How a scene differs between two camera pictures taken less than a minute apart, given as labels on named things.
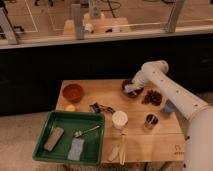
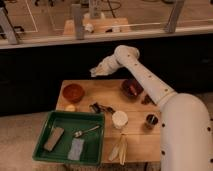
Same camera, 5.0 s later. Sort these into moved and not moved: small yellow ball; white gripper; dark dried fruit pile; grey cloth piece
Moved: white gripper
Not moved: grey cloth piece; small yellow ball; dark dried fruit pile
